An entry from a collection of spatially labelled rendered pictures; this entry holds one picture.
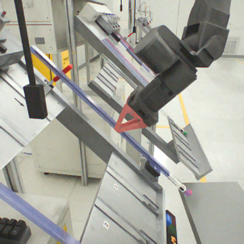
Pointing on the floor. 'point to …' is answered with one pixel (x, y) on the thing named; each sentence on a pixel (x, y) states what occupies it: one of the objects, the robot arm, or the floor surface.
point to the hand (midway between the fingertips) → (119, 127)
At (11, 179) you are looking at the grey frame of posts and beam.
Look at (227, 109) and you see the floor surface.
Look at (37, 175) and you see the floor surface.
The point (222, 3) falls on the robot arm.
